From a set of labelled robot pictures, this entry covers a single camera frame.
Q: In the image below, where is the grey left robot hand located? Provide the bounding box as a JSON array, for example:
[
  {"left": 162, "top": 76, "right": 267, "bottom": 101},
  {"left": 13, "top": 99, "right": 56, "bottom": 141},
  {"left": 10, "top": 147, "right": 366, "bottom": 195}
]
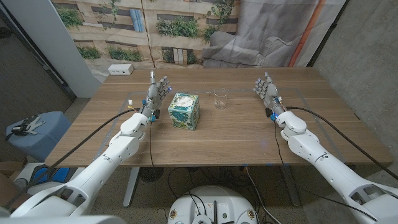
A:
[{"left": 139, "top": 70, "right": 173, "bottom": 123}]

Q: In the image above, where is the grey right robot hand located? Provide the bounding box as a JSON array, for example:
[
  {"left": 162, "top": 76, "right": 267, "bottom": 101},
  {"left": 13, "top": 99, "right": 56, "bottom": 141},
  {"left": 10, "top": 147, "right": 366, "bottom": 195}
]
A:
[{"left": 252, "top": 71, "right": 286, "bottom": 116}]

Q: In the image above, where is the clear glass beaker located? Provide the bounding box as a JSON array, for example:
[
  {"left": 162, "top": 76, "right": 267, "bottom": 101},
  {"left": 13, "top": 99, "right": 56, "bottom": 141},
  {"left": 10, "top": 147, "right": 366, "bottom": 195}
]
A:
[{"left": 213, "top": 88, "right": 228, "bottom": 110}]

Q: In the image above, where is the teal floral tissue box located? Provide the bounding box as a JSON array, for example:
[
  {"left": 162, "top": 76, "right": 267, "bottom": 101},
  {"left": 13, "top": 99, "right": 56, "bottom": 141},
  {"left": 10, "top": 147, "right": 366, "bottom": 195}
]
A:
[{"left": 167, "top": 92, "right": 200, "bottom": 131}]

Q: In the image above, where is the brown cardboard box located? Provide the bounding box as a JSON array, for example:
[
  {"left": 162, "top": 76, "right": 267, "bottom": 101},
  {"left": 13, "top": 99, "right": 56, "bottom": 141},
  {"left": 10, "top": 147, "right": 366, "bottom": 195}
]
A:
[{"left": 0, "top": 157, "right": 29, "bottom": 206}]

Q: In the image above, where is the white power strip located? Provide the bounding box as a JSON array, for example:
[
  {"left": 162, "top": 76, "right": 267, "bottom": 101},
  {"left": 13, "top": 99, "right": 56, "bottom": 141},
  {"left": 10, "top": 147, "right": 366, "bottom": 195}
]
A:
[{"left": 108, "top": 63, "right": 134, "bottom": 76}]

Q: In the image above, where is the grey tape outline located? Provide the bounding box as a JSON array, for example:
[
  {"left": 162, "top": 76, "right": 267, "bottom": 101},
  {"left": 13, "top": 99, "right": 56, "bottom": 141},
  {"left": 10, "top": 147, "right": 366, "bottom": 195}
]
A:
[{"left": 95, "top": 88, "right": 346, "bottom": 164}]

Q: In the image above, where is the printed fabric backdrop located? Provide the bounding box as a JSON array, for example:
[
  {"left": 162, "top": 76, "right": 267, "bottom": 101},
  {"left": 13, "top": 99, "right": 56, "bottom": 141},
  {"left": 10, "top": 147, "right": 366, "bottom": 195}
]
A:
[{"left": 51, "top": 0, "right": 348, "bottom": 83}]

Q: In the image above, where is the round black floor base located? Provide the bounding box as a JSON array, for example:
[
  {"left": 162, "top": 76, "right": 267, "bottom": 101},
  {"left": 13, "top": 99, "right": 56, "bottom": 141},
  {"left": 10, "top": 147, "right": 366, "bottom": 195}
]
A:
[{"left": 139, "top": 167, "right": 165, "bottom": 184}]

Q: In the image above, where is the white table leg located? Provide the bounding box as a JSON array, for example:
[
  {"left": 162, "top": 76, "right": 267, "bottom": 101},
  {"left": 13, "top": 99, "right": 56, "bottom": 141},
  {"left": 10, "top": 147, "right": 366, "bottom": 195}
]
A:
[{"left": 123, "top": 167, "right": 141, "bottom": 208}]

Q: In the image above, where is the grey table leg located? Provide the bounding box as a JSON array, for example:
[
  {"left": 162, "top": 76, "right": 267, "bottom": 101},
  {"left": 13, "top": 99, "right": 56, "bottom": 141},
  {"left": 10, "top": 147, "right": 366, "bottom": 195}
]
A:
[{"left": 281, "top": 164, "right": 302, "bottom": 208}]

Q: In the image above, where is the white pillar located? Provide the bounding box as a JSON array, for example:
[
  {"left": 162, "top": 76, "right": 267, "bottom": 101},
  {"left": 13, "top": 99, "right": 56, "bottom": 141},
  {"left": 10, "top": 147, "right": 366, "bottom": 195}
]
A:
[{"left": 1, "top": 0, "right": 103, "bottom": 99}]

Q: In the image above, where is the white robot torso base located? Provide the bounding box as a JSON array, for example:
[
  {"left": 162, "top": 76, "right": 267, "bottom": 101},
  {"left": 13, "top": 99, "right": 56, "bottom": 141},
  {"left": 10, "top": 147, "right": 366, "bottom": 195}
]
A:
[{"left": 167, "top": 185, "right": 258, "bottom": 224}]

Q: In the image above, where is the blue padded stool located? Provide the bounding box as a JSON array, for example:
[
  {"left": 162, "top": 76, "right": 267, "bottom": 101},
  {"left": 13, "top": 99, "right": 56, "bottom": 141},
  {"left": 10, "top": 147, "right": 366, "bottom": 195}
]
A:
[{"left": 5, "top": 111, "right": 73, "bottom": 162}]

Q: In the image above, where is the white and blue floor device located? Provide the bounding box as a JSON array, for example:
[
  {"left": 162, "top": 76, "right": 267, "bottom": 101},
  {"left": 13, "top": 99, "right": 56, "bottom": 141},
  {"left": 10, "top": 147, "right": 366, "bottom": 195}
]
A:
[{"left": 14, "top": 163, "right": 85, "bottom": 195}]

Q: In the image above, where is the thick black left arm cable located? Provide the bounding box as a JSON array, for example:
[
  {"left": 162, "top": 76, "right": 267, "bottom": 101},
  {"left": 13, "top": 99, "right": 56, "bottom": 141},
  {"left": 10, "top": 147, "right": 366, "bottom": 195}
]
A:
[{"left": 2, "top": 108, "right": 141, "bottom": 209}]

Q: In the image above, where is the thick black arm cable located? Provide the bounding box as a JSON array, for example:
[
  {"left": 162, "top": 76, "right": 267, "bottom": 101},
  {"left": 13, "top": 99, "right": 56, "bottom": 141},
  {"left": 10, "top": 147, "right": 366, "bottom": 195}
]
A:
[
  {"left": 2, "top": 108, "right": 141, "bottom": 209},
  {"left": 285, "top": 106, "right": 398, "bottom": 181}
]

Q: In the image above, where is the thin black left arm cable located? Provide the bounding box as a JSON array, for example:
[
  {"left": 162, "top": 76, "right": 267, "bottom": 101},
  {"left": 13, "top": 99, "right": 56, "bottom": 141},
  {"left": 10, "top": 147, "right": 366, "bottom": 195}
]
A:
[{"left": 148, "top": 119, "right": 156, "bottom": 187}]

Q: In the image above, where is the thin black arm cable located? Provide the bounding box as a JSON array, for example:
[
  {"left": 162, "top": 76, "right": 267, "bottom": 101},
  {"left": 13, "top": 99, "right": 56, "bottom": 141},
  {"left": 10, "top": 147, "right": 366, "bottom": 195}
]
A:
[
  {"left": 148, "top": 119, "right": 156, "bottom": 187},
  {"left": 272, "top": 119, "right": 379, "bottom": 222}
]

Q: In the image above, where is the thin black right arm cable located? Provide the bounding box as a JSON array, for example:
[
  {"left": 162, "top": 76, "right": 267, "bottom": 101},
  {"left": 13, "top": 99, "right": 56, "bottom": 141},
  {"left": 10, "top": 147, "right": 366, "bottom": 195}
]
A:
[{"left": 272, "top": 119, "right": 379, "bottom": 222}]

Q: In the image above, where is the black backdrop frame pole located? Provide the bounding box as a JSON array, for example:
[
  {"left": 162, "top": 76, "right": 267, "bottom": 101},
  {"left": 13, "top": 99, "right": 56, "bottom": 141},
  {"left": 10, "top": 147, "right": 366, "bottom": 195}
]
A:
[{"left": 307, "top": 0, "right": 351, "bottom": 68}]

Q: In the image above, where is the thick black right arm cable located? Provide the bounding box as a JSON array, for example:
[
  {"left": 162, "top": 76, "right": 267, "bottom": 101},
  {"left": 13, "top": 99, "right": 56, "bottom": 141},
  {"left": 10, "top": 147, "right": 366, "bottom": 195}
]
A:
[{"left": 285, "top": 106, "right": 398, "bottom": 181}]

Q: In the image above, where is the black floor cable tangle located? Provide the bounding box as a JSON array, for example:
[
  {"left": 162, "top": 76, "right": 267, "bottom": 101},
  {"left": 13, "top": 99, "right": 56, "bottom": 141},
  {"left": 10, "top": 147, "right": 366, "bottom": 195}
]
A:
[{"left": 167, "top": 167, "right": 249, "bottom": 200}]

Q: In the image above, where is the white floor cable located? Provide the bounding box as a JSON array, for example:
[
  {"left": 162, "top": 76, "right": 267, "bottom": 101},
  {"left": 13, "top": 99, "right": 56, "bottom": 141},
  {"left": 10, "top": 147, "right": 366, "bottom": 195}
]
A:
[{"left": 244, "top": 166, "right": 274, "bottom": 224}]

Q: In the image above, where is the black and grey strapped device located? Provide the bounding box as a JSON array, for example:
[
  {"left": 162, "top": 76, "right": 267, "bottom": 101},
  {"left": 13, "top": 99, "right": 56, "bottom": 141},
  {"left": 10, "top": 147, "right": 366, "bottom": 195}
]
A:
[{"left": 4, "top": 114, "right": 46, "bottom": 138}]

